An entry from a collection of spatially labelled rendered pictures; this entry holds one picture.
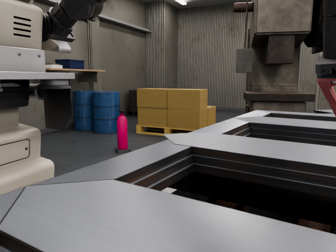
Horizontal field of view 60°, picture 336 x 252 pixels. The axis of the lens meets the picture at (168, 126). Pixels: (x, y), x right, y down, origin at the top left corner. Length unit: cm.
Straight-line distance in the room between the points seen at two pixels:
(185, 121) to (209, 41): 515
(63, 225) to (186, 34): 976
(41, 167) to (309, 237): 68
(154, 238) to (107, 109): 520
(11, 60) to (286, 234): 68
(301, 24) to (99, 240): 348
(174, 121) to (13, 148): 436
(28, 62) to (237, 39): 893
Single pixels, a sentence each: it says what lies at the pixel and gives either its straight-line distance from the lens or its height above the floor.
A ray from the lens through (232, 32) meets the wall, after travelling 963.
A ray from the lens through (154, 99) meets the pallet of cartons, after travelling 521.
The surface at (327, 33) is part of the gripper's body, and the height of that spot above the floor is 109.
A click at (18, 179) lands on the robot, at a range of 81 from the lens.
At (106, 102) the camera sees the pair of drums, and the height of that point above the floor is 58.
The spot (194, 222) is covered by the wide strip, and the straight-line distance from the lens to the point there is 34.
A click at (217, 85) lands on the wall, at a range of 963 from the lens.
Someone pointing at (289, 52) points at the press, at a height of 131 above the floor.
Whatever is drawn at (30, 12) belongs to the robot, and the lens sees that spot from 87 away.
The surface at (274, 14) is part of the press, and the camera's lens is 362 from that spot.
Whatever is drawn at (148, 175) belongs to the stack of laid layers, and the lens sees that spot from 55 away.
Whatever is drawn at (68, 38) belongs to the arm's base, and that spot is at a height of 115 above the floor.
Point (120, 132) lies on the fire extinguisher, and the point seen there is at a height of 29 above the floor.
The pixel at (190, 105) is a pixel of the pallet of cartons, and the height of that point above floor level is 57.
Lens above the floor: 103
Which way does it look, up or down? 9 degrees down
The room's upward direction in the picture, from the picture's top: straight up
